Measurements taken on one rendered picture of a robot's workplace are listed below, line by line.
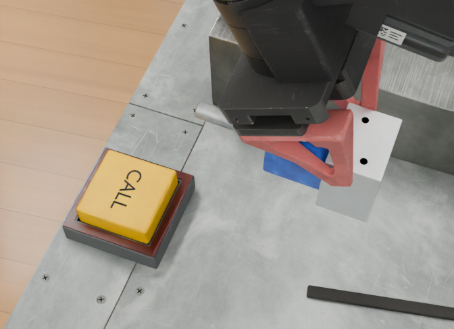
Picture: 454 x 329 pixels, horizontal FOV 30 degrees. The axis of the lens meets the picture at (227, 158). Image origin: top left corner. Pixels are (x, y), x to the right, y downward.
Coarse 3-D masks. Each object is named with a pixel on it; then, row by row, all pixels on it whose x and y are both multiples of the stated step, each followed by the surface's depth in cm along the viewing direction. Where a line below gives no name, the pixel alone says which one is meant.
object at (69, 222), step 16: (144, 160) 69; (192, 176) 68; (176, 192) 67; (176, 208) 66; (64, 224) 66; (80, 224) 66; (160, 224) 66; (112, 240) 65; (128, 240) 65; (160, 240) 65
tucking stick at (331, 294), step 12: (312, 288) 64; (324, 288) 64; (336, 300) 64; (348, 300) 64; (360, 300) 64; (372, 300) 64; (384, 300) 64; (396, 300) 64; (408, 312) 63; (420, 312) 63; (432, 312) 63; (444, 312) 63
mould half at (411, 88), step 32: (224, 32) 67; (224, 64) 69; (384, 64) 66; (416, 64) 66; (448, 64) 66; (384, 96) 65; (416, 96) 64; (448, 96) 64; (416, 128) 67; (448, 128) 65; (416, 160) 70; (448, 160) 69
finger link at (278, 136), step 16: (336, 112) 46; (352, 112) 46; (240, 128) 48; (256, 128) 48; (272, 128) 47; (288, 128) 46; (304, 128) 46; (320, 128) 46; (336, 128) 46; (352, 128) 47; (256, 144) 49; (272, 144) 49; (288, 144) 50; (320, 144) 47; (336, 144) 46; (352, 144) 49; (304, 160) 51; (320, 160) 52; (336, 160) 49; (352, 160) 50; (320, 176) 52; (336, 176) 52; (352, 176) 52
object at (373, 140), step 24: (216, 120) 56; (360, 120) 54; (384, 120) 54; (360, 144) 53; (384, 144) 53; (264, 168) 56; (288, 168) 55; (360, 168) 52; (384, 168) 52; (336, 192) 54; (360, 192) 53; (360, 216) 55
